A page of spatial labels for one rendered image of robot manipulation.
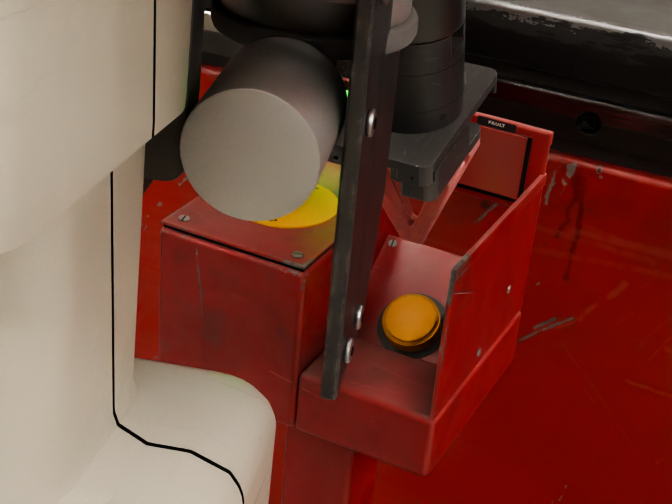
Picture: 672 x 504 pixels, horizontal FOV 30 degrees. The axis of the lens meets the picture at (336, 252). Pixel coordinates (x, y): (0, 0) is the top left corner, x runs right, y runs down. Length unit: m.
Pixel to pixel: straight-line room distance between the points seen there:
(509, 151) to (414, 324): 0.13
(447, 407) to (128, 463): 0.41
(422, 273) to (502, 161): 0.09
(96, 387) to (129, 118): 0.09
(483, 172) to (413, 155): 0.19
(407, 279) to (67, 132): 0.58
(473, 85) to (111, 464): 0.40
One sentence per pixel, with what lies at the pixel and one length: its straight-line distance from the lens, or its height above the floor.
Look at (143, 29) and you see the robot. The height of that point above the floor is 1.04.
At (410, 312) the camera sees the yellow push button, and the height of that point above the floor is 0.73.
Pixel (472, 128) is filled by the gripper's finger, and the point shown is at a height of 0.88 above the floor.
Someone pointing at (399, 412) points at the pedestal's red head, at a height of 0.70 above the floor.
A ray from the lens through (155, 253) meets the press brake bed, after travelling 1.19.
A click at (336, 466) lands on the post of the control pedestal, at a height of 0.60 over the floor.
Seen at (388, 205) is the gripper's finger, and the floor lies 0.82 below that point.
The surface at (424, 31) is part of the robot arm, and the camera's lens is 0.65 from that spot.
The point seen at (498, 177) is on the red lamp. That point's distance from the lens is 0.85.
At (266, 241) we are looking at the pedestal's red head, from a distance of 0.78.
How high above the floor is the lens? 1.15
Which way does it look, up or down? 28 degrees down
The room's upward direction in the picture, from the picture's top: 5 degrees clockwise
